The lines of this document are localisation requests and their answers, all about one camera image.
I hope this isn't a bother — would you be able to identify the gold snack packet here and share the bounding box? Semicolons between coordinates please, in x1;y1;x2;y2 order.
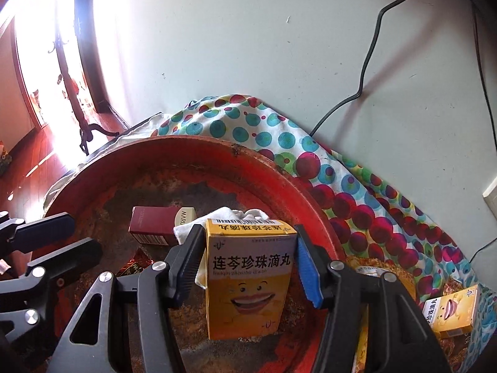
345;256;422;373

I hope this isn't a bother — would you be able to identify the white rolled sock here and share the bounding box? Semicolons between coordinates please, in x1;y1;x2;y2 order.
173;207;270;289

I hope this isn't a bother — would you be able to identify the red round basket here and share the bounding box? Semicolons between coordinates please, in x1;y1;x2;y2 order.
31;136;350;373

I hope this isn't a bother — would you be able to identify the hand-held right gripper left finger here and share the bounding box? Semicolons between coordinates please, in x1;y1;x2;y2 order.
47;223;205;373

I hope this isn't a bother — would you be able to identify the black cable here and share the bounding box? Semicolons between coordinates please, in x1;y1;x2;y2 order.
469;2;497;135
308;0;432;136

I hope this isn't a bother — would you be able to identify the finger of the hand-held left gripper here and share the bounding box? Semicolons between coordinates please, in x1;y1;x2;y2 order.
0;211;77;256
0;237;104;358

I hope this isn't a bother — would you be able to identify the white wall switch plate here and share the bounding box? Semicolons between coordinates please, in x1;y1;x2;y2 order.
482;181;497;213

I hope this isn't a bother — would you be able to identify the yellow medicine box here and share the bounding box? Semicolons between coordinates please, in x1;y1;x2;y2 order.
422;284;482;338
205;218;299;341

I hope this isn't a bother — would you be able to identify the dark coat rack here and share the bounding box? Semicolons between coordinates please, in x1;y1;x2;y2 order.
47;0;122;156

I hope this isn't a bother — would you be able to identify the red cigarette box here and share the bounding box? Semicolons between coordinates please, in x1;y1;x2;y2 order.
129;206;195;246

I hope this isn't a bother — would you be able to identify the dark red wrapper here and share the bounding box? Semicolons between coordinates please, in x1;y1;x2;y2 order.
116;248;156;277

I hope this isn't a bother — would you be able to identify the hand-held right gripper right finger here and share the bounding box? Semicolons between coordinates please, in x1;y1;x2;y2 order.
294;223;453;373

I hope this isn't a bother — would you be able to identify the polka dot cloth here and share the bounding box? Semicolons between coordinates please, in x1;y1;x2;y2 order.
151;93;497;373

